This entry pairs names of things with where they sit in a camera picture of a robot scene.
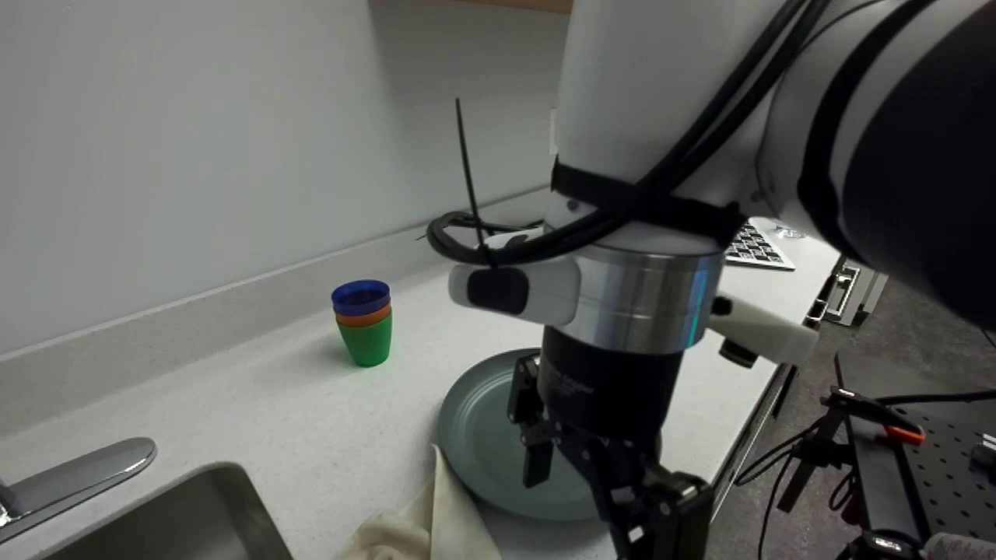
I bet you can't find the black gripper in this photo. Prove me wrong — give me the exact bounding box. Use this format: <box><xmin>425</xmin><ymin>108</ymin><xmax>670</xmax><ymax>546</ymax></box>
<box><xmin>503</xmin><ymin>327</ymin><xmax>714</xmax><ymax>560</ymax></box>

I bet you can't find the cream white towel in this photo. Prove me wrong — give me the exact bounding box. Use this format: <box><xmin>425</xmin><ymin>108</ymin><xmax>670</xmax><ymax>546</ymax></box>
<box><xmin>346</xmin><ymin>444</ymin><xmax>493</xmax><ymax>560</ymax></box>

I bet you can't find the dark green plate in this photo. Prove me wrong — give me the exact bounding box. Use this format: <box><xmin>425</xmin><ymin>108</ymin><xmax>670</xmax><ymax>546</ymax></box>
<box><xmin>433</xmin><ymin>345</ymin><xmax>624</xmax><ymax>527</ymax></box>

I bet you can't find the green plastic cup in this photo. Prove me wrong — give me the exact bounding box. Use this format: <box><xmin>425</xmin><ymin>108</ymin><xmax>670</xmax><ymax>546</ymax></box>
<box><xmin>336</xmin><ymin>315</ymin><xmax>394</xmax><ymax>371</ymax></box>

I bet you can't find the orange plastic cup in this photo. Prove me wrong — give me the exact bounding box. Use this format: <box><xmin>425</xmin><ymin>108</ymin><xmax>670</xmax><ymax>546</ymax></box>
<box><xmin>332</xmin><ymin>308</ymin><xmax>394</xmax><ymax>334</ymax></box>

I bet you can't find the black tripod with clamps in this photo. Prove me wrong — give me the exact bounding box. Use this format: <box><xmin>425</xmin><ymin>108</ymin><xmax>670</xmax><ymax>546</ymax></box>
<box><xmin>733</xmin><ymin>356</ymin><xmax>930</xmax><ymax>560</ymax></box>

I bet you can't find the blue plastic cup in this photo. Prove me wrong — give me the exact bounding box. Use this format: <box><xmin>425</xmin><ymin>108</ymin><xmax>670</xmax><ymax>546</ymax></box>
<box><xmin>330</xmin><ymin>278</ymin><xmax>394</xmax><ymax>318</ymax></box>

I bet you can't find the black zip tie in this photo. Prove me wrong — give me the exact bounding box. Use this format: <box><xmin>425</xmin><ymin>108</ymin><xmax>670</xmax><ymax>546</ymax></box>
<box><xmin>450</xmin><ymin>96</ymin><xmax>492</xmax><ymax>268</ymax></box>

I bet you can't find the black perforated breadboard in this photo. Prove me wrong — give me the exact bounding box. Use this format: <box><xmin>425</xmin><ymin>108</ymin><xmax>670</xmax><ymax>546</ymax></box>
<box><xmin>890</xmin><ymin>399</ymin><xmax>996</xmax><ymax>542</ymax></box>

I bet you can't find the steel sink basin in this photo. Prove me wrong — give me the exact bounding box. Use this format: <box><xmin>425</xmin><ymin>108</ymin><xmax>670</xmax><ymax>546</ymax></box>
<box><xmin>43</xmin><ymin>462</ymin><xmax>294</xmax><ymax>560</ymax></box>

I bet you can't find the chrome faucet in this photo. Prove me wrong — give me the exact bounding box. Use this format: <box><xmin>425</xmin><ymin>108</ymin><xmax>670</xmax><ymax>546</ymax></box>
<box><xmin>0</xmin><ymin>435</ymin><xmax>157</xmax><ymax>549</ymax></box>

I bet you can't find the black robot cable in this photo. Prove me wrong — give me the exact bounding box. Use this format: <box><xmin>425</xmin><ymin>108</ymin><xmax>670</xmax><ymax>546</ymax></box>
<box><xmin>425</xmin><ymin>0</ymin><xmax>833</xmax><ymax>268</ymax></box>

